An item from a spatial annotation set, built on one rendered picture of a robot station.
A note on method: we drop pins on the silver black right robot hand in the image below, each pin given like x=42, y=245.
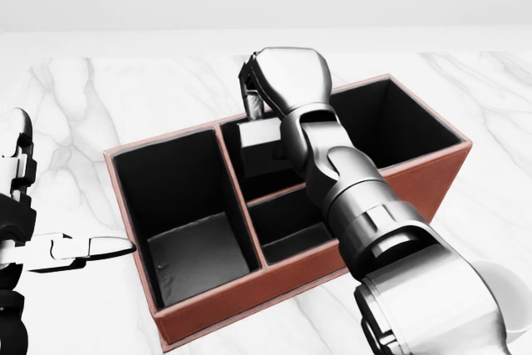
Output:
x=291, y=76

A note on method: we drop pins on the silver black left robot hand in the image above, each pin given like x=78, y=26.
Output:
x=16, y=215

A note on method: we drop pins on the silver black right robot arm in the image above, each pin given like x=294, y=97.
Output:
x=374, y=213

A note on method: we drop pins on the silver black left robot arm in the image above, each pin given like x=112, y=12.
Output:
x=11, y=317

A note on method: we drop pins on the red-brown desk caddy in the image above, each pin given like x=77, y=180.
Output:
x=199, y=222

